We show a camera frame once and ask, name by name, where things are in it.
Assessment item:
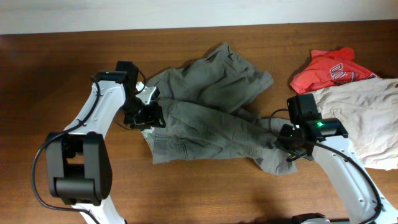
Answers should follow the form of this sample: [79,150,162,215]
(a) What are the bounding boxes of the grey-green shorts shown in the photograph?
[143,43,297,175]

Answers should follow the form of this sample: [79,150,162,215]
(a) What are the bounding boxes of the beige shorts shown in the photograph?
[312,78,397,170]

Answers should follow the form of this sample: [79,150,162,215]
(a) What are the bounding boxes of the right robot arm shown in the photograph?
[275,94,397,223]

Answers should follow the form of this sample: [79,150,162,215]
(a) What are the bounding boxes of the red t-shirt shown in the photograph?
[290,47,379,95]

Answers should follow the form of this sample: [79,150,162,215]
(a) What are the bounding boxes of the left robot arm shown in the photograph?
[42,61,166,223]

